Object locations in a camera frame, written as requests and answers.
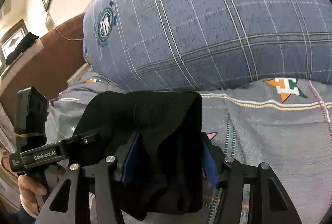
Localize black pants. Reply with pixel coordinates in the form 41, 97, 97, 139
71, 91, 203, 221

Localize dark left sleeve forearm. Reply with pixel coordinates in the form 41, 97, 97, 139
14, 205, 36, 224

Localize brown wooden headboard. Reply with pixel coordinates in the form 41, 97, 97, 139
0, 12, 90, 116

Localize grey patterned bedsheet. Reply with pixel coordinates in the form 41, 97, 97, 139
46, 71, 331, 223

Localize blue plaid pillow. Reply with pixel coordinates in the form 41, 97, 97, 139
83, 0, 331, 91

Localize black cloth on headboard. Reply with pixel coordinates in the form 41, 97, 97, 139
6, 32, 39, 66

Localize bare left hand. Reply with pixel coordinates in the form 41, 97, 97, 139
1, 156, 65, 217

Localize framed wall picture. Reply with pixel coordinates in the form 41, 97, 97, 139
1, 19, 28, 75

